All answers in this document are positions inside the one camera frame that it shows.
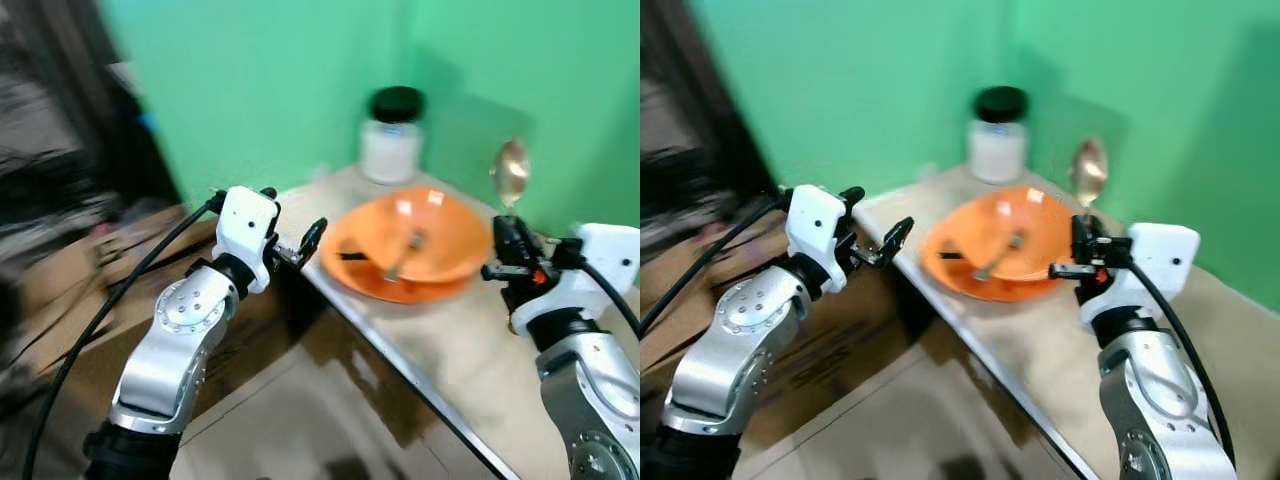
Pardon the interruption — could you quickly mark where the golden metal spoon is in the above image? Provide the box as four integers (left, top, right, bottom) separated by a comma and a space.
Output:
1069, 136, 1110, 217
489, 138, 532, 217

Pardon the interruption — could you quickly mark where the orange plastic bowl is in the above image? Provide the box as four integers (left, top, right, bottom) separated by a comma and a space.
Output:
319, 186, 494, 305
920, 186, 1086, 303

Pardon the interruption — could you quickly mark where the silver metal fork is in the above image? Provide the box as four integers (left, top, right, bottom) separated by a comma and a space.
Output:
383, 229, 429, 283
973, 229, 1027, 282

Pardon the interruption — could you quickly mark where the brown cardboard box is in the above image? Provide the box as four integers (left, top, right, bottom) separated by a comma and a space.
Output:
0, 205, 331, 426
640, 215, 926, 451

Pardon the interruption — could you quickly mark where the white jar with black lid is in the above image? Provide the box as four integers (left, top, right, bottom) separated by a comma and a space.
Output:
359, 86, 426, 187
966, 86, 1031, 185

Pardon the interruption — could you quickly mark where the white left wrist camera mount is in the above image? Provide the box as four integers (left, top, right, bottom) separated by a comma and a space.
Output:
783, 184, 853, 296
212, 186, 281, 294

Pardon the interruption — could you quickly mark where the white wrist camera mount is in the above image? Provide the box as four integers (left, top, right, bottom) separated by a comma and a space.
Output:
212, 186, 281, 294
510, 222, 641, 336
783, 184, 853, 296
1078, 222, 1201, 331

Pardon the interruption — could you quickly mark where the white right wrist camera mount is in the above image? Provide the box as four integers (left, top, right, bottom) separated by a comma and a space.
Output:
1078, 222, 1201, 331
510, 222, 641, 336

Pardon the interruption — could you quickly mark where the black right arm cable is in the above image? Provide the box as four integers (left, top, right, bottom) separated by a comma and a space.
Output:
545, 240, 641, 336
1125, 255, 1239, 466

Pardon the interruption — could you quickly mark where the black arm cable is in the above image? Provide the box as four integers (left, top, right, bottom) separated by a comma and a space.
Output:
640, 190, 791, 336
22, 192, 226, 480
545, 240, 641, 336
1125, 255, 1239, 466

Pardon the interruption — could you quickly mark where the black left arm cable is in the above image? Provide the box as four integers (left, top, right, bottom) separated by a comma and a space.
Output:
640, 190, 791, 336
22, 192, 226, 480

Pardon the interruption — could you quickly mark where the dark wooden door frame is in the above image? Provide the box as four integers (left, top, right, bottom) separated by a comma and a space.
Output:
0, 0, 186, 236
640, 0, 791, 216

